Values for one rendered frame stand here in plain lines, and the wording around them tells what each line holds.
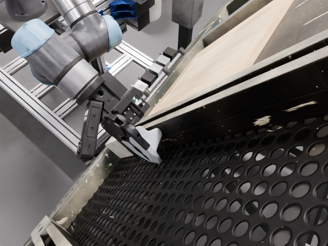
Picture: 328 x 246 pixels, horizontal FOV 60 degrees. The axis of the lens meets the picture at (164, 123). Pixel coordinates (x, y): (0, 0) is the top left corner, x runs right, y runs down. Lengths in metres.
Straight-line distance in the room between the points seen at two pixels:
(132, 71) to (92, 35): 1.41
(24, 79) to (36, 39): 1.68
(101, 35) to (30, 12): 0.59
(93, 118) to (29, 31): 0.19
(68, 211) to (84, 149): 0.43
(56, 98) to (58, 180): 0.54
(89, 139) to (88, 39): 0.24
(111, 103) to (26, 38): 0.19
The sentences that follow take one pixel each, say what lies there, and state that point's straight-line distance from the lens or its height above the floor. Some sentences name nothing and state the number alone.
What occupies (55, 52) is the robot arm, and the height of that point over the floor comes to 1.39.
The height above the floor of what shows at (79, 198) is 0.89.
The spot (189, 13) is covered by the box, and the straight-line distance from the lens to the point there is 1.50.
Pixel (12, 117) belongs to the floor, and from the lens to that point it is 2.36.
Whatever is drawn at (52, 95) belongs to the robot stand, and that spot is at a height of 0.21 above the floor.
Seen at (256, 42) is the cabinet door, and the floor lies 1.29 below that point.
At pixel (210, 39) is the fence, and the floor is 0.92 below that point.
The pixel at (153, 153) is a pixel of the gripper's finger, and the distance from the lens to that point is 0.58.
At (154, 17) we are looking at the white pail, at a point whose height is 0.04.
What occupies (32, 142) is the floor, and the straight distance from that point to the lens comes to 2.18.
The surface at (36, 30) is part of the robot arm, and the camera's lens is 0.57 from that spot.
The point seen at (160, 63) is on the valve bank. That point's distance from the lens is 1.37.
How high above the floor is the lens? 1.77
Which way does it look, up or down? 59 degrees down
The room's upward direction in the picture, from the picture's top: straight up
